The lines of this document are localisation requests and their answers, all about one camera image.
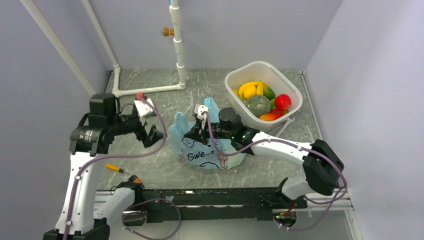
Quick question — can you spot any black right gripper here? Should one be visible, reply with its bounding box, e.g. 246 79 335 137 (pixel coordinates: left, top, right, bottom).
184 117 234 146

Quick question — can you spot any light blue plastic bag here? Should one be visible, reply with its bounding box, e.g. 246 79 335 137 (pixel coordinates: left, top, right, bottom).
167 112 246 170

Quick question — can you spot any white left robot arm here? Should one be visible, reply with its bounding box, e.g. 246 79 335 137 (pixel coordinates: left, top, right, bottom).
43 93 166 240

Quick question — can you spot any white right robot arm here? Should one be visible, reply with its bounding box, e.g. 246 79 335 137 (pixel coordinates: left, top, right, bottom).
184 105 347 208

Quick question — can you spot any yellow fake banana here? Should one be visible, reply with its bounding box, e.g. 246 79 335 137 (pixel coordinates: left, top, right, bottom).
238 81 259 100

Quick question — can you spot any green fake cantaloupe melon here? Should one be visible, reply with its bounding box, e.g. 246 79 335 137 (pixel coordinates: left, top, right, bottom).
246 94 271 118

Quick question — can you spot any yellow fake pear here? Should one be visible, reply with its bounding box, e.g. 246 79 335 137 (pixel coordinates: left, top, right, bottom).
242 85 257 100

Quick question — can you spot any yellow green fake mango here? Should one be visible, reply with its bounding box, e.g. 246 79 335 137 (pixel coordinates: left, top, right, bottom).
256 81 276 100

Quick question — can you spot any red fake apple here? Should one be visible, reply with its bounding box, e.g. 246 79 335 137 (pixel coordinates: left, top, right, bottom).
274 94 292 111

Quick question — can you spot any white plastic basket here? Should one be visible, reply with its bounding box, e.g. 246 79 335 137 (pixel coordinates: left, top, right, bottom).
224 61 303 132

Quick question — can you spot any silver open-end wrench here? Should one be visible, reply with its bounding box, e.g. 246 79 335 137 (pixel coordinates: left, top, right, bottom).
275 117 295 137

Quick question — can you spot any orange pipe valve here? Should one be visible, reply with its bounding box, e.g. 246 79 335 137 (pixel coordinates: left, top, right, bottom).
161 27 175 37

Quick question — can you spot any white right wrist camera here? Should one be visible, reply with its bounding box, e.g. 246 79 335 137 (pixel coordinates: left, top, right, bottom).
192 104 209 120

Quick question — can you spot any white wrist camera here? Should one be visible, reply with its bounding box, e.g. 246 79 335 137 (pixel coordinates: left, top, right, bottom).
134 93 156 118
192 104 209 120

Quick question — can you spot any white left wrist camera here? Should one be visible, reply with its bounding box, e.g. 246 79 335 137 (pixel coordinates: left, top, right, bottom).
134 93 156 118

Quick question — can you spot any orange handled screwdriver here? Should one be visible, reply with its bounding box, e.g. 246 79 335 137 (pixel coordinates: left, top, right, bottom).
105 163 131 175

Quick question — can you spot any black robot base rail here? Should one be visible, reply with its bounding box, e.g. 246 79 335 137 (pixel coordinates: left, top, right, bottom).
109 180 309 223

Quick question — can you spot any white PVC pipe frame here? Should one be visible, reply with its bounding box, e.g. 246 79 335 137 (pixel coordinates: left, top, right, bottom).
22 0 184 97

